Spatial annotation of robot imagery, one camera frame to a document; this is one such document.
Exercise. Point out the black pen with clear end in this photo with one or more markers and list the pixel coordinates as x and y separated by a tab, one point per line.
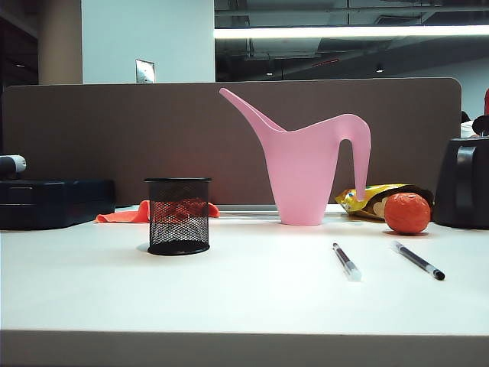
418	260

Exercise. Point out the black mesh pen basket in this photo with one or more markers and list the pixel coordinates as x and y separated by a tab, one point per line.
177	180

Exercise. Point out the pink plastic watering can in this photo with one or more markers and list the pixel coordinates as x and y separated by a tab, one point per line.
302	172

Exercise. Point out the yellow snack bag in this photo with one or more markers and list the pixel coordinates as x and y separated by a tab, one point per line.
353	200

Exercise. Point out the orange cloth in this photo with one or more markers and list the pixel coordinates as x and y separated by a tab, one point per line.
126	217

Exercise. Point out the brown desk partition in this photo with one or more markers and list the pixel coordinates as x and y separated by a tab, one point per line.
114	126

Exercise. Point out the orange ball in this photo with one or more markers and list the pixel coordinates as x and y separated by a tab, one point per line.
407	214

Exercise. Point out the ceiling light strip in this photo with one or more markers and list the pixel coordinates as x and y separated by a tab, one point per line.
344	31

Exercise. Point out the black case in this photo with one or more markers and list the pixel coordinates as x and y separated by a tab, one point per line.
57	202

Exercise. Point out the black kettle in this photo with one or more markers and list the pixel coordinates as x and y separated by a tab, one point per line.
458	183

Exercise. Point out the beige column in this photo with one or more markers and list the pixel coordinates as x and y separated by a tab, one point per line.
61	42

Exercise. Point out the silver wall plate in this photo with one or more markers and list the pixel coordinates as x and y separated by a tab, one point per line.
145	71

